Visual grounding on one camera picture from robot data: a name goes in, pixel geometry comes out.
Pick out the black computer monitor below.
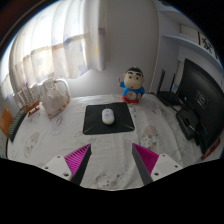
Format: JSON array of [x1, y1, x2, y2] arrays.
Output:
[[176, 58, 224, 154]]

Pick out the black mouse pad green lines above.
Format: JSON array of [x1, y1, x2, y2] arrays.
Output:
[[82, 101, 136, 136]]

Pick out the cartoon boy figurine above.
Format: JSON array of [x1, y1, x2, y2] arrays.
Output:
[[118, 66, 146, 105]]

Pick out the orange wooden chair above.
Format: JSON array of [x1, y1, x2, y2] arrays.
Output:
[[0, 106, 15, 139]]

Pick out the white wall shelf unit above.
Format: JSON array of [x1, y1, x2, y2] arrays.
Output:
[[154, 0, 224, 98]]

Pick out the white radiator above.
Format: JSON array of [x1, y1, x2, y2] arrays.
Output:
[[13, 77, 72, 108]]

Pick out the white star-print curtain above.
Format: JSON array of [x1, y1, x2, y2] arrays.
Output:
[[0, 0, 108, 101]]

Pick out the white cartoon-print computer mouse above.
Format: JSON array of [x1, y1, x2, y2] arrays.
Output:
[[101, 108, 116, 126]]

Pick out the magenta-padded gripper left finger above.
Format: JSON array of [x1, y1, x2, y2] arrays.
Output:
[[42, 143, 92, 186]]

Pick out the white cartoon-print tablecloth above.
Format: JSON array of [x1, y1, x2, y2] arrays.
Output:
[[5, 93, 224, 192]]

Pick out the black box device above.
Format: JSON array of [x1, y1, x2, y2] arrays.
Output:
[[175, 109, 201, 141]]

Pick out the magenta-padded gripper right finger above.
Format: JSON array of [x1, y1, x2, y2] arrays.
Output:
[[131, 143, 184, 186]]

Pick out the wooden model sailing ship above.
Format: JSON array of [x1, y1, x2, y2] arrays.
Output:
[[13, 84, 41, 118]]

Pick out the black router with antennas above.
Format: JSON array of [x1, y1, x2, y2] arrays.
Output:
[[156, 68, 183, 107]]

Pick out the large white conch shell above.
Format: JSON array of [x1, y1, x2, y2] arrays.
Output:
[[40, 78, 72, 119]]

